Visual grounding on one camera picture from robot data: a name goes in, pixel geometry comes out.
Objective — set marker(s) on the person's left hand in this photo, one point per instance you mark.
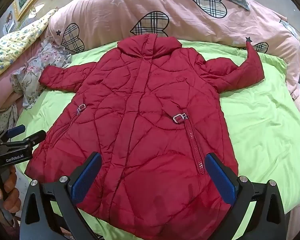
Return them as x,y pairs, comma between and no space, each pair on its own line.
11,186

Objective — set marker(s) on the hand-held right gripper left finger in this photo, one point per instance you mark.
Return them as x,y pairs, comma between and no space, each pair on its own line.
88,177

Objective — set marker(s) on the small paper wall picture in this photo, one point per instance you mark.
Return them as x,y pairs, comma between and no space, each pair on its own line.
9,22

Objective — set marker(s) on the red quilted jacket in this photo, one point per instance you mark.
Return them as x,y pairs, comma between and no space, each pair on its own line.
145,100

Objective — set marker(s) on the pale floral cloth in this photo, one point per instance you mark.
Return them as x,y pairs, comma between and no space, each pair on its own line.
42,62

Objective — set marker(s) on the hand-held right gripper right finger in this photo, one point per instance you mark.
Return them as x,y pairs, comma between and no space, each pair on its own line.
218,177

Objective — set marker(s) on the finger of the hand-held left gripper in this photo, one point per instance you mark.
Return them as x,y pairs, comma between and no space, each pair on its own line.
35,137
15,130

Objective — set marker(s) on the yellow floral quilt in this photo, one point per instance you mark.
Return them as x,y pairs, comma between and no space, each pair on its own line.
17,42

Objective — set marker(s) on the pink heart-print duvet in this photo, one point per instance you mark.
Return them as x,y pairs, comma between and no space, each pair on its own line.
180,10

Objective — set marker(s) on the green blanket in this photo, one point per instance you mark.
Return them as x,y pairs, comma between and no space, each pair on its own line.
260,130

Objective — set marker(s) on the pink bed sheet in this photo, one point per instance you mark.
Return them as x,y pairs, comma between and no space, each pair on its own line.
5,87

